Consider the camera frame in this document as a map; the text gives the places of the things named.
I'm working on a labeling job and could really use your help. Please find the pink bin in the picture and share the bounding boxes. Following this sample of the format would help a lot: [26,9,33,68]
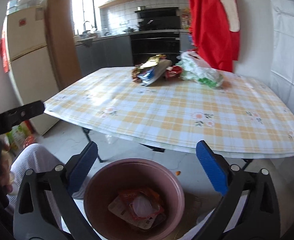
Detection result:
[84,158,185,240]

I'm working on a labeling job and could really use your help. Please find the white and pink wall cloth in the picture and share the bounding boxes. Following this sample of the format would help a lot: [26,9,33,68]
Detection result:
[266,0,294,113]

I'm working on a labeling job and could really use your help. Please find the red hanging cloth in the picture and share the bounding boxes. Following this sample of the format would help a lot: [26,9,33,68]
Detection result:
[0,17,11,74]

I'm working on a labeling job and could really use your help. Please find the small red wrapper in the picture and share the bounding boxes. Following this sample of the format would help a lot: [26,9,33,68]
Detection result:
[165,65,185,79]

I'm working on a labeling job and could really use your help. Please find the yellow checked tablecloth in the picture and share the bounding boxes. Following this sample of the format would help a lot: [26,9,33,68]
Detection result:
[44,66,294,159]

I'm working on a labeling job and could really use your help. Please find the person's left hand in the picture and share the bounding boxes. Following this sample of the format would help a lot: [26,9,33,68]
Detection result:
[0,142,17,196]

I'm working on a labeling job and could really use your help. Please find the silver blue snack bag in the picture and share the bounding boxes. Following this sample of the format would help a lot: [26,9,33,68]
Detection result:
[137,59,173,87]

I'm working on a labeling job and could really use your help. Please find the brown red crumpled wrapper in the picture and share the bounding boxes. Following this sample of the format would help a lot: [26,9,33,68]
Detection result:
[131,66,144,84]

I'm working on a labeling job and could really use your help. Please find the clear orange-edged packet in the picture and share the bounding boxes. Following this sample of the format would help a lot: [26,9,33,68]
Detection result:
[118,187,164,222]

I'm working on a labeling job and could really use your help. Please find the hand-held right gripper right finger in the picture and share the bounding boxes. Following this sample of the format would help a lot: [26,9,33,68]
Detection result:
[194,140,280,240]

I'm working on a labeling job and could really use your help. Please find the red apron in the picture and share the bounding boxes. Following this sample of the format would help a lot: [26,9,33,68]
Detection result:
[188,0,240,73]

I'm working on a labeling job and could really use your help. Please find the kitchen window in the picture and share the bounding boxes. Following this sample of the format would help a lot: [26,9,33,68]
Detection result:
[72,0,98,34]

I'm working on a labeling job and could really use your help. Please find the white green-print plastic bag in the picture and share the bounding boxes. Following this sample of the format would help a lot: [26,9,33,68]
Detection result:
[178,51,224,88]

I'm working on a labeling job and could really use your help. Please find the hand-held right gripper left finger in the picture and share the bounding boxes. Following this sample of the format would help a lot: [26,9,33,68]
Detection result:
[13,141,99,240]

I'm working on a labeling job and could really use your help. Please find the beige refrigerator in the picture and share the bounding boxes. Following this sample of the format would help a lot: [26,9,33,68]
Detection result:
[5,6,61,136]

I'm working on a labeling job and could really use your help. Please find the wooden door frame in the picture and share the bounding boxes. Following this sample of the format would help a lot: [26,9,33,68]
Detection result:
[45,0,83,91]

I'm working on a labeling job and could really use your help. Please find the gold foil wrapper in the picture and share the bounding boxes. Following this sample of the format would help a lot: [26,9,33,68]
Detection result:
[139,54,167,69]

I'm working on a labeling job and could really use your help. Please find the grey kitchen counter cabinets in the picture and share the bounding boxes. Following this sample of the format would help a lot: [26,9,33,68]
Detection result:
[74,31,134,76]

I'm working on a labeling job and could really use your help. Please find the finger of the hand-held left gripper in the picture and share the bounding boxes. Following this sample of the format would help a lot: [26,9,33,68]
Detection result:
[0,100,45,141]

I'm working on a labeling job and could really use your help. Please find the green printed bag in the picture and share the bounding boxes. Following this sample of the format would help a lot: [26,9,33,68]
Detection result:
[5,121,38,156]

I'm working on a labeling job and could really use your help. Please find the person's leg white trousers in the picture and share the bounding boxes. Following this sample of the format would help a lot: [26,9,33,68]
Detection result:
[7,144,88,233]

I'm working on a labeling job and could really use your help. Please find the white barcode packet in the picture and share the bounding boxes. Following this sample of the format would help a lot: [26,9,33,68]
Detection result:
[108,195,166,230]

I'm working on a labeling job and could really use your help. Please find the black oven stove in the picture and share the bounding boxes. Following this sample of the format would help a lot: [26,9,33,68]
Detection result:
[129,30,181,67]

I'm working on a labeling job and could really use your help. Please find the condiment shelf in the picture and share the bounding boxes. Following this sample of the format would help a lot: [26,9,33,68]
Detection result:
[181,7,191,31]

